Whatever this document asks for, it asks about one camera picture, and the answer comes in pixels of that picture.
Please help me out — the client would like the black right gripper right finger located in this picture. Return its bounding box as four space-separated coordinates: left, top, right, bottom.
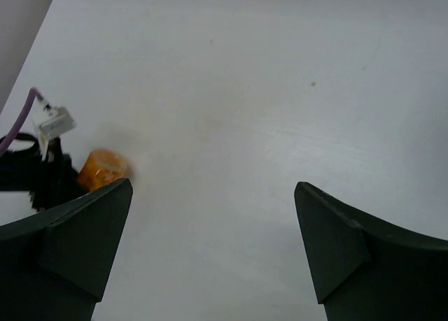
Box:
294 182 447 320

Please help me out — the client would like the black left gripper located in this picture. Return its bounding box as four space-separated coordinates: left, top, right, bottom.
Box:
1 132 88 211

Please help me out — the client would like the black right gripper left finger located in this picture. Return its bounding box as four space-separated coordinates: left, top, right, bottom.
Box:
1 178 133 320

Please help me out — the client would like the orange sea-buckthorn juice bottle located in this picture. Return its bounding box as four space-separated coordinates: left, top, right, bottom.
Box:
76 149 130 192

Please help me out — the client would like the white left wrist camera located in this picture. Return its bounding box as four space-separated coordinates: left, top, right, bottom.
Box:
31 97 76 160

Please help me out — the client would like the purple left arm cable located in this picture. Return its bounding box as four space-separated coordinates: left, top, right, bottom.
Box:
0 87 45 156

